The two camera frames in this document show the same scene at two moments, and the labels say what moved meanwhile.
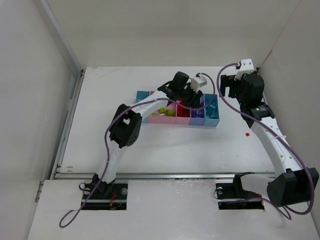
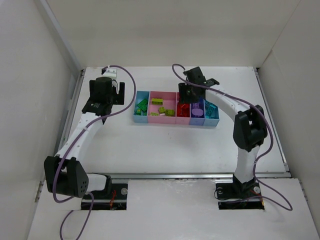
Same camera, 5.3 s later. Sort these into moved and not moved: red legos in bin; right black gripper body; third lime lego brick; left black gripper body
Moved: right black gripper body; left black gripper body
Not moved: red legos in bin; third lime lego brick
